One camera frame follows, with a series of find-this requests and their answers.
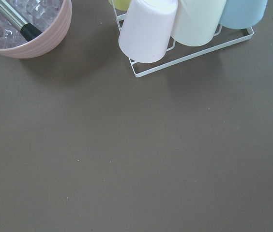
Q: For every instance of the cream plastic cup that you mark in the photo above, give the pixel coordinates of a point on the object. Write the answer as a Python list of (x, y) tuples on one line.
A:
[(196, 21)]

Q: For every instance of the yellow plastic cup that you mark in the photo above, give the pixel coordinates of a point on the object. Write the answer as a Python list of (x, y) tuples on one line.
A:
[(121, 5)]

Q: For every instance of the pink plastic cup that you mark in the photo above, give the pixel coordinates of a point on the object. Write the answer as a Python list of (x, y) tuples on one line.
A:
[(147, 28)]

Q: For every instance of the pink bowl of ice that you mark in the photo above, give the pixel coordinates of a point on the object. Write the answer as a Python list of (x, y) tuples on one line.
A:
[(43, 43)]

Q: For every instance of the blue plastic cup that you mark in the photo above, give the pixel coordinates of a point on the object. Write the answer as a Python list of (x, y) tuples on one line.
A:
[(241, 14)]

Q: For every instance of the metal black-tipped tongs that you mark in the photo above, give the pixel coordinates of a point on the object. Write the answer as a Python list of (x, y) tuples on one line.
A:
[(16, 19)]

